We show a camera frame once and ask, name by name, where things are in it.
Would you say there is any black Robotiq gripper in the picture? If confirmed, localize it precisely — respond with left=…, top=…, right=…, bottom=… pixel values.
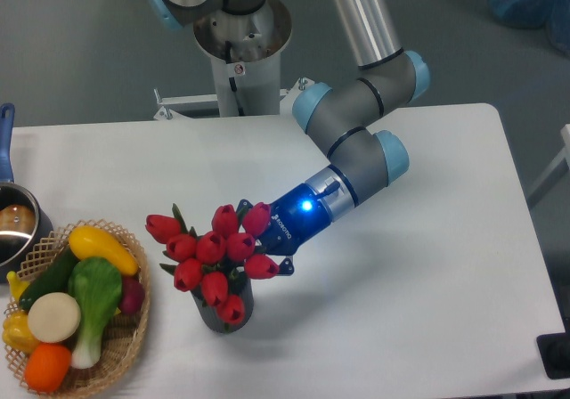
left=236, top=183, right=331, bottom=276

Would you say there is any red tulip bouquet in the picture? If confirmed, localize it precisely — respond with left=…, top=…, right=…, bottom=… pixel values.
left=145, top=202, right=279, bottom=307

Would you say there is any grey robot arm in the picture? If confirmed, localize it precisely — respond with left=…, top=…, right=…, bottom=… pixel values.
left=149, top=0, right=430, bottom=279

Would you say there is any dark grey ribbed vase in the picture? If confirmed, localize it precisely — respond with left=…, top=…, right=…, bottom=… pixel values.
left=191, top=279, right=254, bottom=334

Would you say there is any purple red radish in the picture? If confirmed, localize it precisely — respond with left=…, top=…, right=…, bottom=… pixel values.
left=118, top=277, right=145, bottom=315

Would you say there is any green bok choy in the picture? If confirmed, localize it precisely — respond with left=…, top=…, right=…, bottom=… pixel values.
left=68, top=256, right=122, bottom=370

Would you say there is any yellow squash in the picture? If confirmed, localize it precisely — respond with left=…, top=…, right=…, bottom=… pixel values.
left=69, top=225, right=139, bottom=276

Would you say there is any woven wicker basket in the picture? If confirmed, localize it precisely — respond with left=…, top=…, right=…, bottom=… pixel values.
left=1, top=220, right=151, bottom=398

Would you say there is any dark green cucumber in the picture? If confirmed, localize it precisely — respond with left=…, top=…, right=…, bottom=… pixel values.
left=19, top=247, right=79, bottom=312

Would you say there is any round beige disc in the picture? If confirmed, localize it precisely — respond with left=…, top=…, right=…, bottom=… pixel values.
left=28, top=292, right=81, bottom=343

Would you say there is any yellow banana tip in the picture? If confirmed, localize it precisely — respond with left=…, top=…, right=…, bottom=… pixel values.
left=6, top=271, right=30, bottom=302

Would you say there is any orange fruit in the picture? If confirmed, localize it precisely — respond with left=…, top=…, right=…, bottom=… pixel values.
left=24, top=343, right=71, bottom=393

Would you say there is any yellow bell pepper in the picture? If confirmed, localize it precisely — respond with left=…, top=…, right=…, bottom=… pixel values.
left=2, top=311, right=40, bottom=354

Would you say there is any black device at edge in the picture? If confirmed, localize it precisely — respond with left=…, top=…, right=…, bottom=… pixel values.
left=536, top=333, right=569, bottom=379

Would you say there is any blue plastic bag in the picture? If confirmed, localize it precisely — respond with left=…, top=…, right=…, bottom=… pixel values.
left=486, top=0, right=569, bottom=56

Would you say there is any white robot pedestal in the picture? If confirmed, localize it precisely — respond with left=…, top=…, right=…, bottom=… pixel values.
left=154, top=0, right=314, bottom=119

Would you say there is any blue handled saucepan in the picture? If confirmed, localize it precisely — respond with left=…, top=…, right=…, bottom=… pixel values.
left=1, top=102, right=53, bottom=284

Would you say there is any white furniture frame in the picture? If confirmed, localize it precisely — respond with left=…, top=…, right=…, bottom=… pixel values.
left=526, top=124, right=569, bottom=209

